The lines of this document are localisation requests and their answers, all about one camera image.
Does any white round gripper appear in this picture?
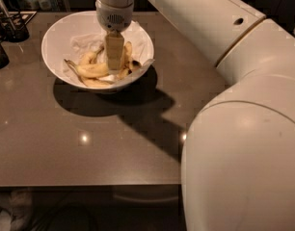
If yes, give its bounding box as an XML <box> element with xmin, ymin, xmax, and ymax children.
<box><xmin>95</xmin><ymin>0</ymin><xmax>133</xmax><ymax>74</ymax></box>

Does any large yellow banana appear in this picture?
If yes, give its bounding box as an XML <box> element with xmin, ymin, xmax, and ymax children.
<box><xmin>65</xmin><ymin>41</ymin><xmax>132</xmax><ymax>78</ymax></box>

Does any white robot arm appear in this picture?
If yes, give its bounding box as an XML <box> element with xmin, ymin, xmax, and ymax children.
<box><xmin>96</xmin><ymin>0</ymin><xmax>295</xmax><ymax>231</ymax></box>

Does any white paper bowl liner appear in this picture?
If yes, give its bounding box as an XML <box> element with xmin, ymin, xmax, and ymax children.
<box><xmin>64</xmin><ymin>22</ymin><xmax>154</xmax><ymax>90</ymax></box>

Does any small yellow banana left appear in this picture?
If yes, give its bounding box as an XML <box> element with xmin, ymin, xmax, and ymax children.
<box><xmin>79</xmin><ymin>45</ymin><xmax>104</xmax><ymax>65</ymax></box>

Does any small spotted banana right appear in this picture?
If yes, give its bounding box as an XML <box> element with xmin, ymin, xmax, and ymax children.
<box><xmin>119</xmin><ymin>61</ymin><xmax>142</xmax><ymax>79</ymax></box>

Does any white ceramic bowl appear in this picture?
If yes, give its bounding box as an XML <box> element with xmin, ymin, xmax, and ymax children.
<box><xmin>40</xmin><ymin>10</ymin><xmax>155</xmax><ymax>92</ymax></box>

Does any yellow banana at bowl bottom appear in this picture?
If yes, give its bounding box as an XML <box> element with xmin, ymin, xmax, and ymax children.
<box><xmin>79</xmin><ymin>76</ymin><xmax>111</xmax><ymax>89</ymax></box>

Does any black wire pen holder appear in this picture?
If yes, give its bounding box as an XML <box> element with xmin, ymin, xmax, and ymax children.
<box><xmin>0</xmin><ymin>0</ymin><xmax>29</xmax><ymax>42</ymax></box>

